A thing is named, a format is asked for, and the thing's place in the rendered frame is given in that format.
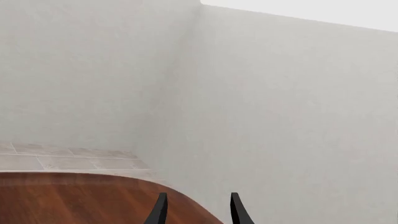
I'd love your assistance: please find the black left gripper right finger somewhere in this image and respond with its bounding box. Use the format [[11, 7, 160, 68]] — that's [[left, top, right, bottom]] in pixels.
[[230, 192, 256, 224]]

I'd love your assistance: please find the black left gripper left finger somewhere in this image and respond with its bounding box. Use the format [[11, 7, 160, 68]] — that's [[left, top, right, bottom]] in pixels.
[[147, 192, 168, 224]]

